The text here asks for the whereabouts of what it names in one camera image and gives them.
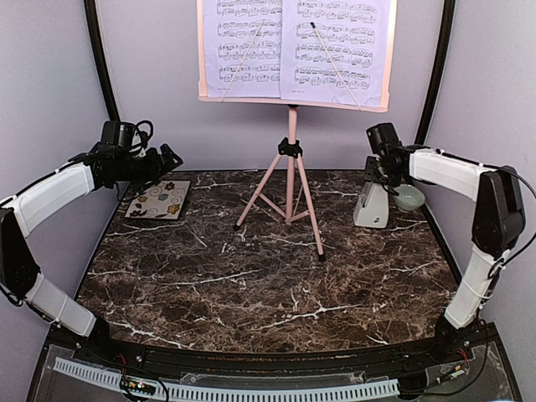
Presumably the pale green ceramic bowl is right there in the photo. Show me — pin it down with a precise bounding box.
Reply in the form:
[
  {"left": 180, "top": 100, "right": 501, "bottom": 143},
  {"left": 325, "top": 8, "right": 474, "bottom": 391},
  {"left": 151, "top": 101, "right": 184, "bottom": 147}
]
[{"left": 394, "top": 184, "right": 425, "bottom": 213}]

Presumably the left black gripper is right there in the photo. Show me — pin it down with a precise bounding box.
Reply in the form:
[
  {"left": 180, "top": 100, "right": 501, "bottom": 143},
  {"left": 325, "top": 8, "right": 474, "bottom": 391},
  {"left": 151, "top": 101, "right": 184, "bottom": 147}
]
[{"left": 116, "top": 143, "right": 182, "bottom": 193}]

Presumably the pink perforated music stand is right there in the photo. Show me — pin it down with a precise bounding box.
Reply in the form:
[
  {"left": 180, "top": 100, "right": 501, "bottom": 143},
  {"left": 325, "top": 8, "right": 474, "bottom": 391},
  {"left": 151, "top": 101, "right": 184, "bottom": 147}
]
[{"left": 196, "top": 0, "right": 398, "bottom": 263}]

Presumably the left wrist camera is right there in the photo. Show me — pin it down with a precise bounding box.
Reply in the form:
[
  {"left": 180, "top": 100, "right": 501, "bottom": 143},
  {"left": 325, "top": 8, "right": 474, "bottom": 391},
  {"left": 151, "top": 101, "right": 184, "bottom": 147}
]
[{"left": 97, "top": 120, "right": 154, "bottom": 157}]

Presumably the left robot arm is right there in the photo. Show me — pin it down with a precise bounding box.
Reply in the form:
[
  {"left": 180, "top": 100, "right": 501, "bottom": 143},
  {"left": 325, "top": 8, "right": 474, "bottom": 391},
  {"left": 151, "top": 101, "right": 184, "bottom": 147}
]
[{"left": 1, "top": 145, "right": 182, "bottom": 365}]

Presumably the left black frame post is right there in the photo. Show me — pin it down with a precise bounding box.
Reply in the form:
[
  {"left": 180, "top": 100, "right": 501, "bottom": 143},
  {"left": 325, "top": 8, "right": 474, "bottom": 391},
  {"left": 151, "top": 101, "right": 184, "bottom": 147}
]
[{"left": 83, "top": 0, "right": 121, "bottom": 121}]

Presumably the white metronome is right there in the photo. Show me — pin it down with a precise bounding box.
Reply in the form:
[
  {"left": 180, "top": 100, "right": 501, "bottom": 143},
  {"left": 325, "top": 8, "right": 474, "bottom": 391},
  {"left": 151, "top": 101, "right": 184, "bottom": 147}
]
[{"left": 353, "top": 182, "right": 389, "bottom": 229}]

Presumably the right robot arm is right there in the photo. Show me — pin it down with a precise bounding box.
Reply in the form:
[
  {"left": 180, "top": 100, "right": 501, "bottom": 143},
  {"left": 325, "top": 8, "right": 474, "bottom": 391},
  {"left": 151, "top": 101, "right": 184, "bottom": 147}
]
[{"left": 353, "top": 145, "right": 526, "bottom": 330}]

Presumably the black frame post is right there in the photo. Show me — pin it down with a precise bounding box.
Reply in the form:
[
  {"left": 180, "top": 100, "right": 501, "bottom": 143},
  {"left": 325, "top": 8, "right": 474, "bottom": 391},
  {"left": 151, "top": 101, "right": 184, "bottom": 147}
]
[
  {"left": 83, "top": 0, "right": 121, "bottom": 121},
  {"left": 415, "top": 0, "right": 456, "bottom": 145}
]

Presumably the white slotted cable duct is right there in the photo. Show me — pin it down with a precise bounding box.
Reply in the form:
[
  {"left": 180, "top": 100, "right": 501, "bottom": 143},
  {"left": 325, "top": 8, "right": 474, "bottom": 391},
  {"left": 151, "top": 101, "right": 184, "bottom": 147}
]
[{"left": 53, "top": 358, "right": 399, "bottom": 401}]

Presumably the floral pattern coaster tile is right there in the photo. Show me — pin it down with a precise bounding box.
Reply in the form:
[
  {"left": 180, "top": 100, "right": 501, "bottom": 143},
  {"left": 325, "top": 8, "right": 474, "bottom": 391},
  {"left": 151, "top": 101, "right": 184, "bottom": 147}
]
[{"left": 125, "top": 180, "right": 190, "bottom": 220}]

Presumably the sheet music page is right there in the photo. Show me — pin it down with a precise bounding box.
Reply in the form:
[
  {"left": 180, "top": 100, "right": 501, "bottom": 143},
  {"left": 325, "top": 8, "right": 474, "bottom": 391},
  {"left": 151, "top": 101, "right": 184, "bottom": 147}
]
[
  {"left": 280, "top": 0, "right": 397, "bottom": 111},
  {"left": 203, "top": 0, "right": 282, "bottom": 100}
]

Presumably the right black frame post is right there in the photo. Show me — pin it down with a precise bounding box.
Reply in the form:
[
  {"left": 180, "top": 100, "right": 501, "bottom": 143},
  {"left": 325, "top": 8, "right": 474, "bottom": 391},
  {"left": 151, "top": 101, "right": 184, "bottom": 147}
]
[{"left": 415, "top": 0, "right": 456, "bottom": 145}]

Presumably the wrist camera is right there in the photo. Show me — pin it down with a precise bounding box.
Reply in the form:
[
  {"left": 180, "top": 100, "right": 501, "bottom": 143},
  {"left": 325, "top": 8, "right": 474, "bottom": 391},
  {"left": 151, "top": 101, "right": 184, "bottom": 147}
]
[
  {"left": 97, "top": 120, "right": 154, "bottom": 157},
  {"left": 366, "top": 122, "right": 402, "bottom": 156}
]

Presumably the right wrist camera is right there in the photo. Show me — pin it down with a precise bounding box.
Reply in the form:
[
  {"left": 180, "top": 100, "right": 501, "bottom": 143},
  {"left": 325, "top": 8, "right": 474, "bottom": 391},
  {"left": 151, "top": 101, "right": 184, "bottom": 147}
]
[{"left": 366, "top": 122, "right": 402, "bottom": 156}]

